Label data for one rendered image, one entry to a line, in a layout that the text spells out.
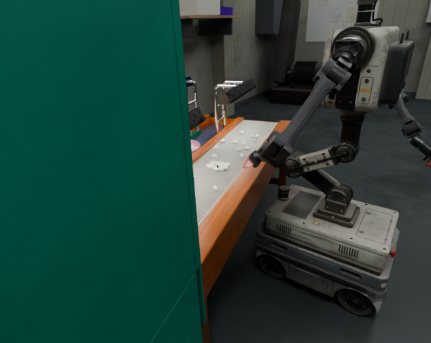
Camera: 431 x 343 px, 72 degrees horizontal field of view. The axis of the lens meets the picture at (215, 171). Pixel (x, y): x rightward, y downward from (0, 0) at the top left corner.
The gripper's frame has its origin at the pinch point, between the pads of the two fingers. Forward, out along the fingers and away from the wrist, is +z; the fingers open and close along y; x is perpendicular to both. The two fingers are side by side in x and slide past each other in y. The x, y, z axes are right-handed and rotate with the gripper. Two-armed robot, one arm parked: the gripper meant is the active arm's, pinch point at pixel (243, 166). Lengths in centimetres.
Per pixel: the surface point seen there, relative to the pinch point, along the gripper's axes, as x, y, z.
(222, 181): -0.9, 6.7, 12.1
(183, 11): -173, -232, 54
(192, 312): 16, 84, 0
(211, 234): 8, 53, 2
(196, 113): -36.6, 5.5, -0.3
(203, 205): 0.2, 32.0, 12.6
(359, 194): 103, -140, -4
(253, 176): 7.3, 1.0, -1.5
